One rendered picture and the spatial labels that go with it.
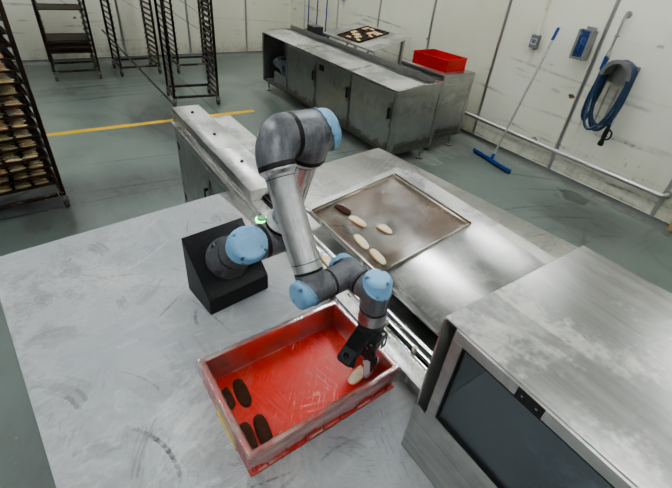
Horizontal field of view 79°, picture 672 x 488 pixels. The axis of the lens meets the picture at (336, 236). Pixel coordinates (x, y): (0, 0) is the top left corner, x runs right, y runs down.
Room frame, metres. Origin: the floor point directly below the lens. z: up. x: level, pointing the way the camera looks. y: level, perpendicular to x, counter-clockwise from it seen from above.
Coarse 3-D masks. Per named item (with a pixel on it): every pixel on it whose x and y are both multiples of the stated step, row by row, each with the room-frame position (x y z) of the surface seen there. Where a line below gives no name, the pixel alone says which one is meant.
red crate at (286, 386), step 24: (312, 336) 0.92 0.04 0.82; (336, 336) 0.93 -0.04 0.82; (264, 360) 0.80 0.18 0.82; (288, 360) 0.81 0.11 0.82; (312, 360) 0.82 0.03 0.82; (336, 360) 0.83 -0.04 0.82; (360, 360) 0.84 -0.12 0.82; (264, 384) 0.72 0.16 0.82; (288, 384) 0.73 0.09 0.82; (312, 384) 0.74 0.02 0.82; (336, 384) 0.75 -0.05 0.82; (360, 384) 0.75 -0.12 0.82; (240, 408) 0.64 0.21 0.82; (264, 408) 0.65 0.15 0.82; (288, 408) 0.65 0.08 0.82; (312, 408) 0.66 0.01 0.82; (360, 408) 0.67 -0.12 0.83; (312, 432) 0.58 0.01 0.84; (240, 456) 0.51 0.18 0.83
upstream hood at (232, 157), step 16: (176, 112) 2.58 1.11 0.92; (192, 112) 2.59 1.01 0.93; (192, 128) 2.34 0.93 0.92; (208, 128) 2.36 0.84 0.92; (208, 144) 2.13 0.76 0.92; (224, 144) 2.16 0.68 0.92; (240, 144) 2.18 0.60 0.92; (224, 160) 1.95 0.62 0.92; (240, 160) 1.95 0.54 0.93; (240, 176) 1.80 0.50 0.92; (256, 176) 1.81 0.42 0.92; (256, 192) 1.69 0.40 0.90
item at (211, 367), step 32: (288, 320) 0.89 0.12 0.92; (320, 320) 0.94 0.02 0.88; (352, 320) 0.91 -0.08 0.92; (224, 352) 0.74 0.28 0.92; (256, 352) 0.80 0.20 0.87; (384, 352) 0.80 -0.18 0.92; (384, 384) 0.71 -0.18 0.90; (224, 416) 0.56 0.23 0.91; (320, 416) 0.58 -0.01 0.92; (256, 448) 0.49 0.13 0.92
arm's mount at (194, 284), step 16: (224, 224) 1.19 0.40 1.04; (240, 224) 1.22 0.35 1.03; (192, 240) 1.10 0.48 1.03; (208, 240) 1.12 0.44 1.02; (192, 256) 1.06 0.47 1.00; (192, 272) 1.05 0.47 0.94; (208, 272) 1.04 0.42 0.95; (256, 272) 1.12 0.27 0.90; (192, 288) 1.06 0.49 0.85; (208, 288) 1.00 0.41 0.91; (224, 288) 1.02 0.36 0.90; (240, 288) 1.05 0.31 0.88; (256, 288) 1.10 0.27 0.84; (208, 304) 0.98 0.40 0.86; (224, 304) 1.00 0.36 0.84
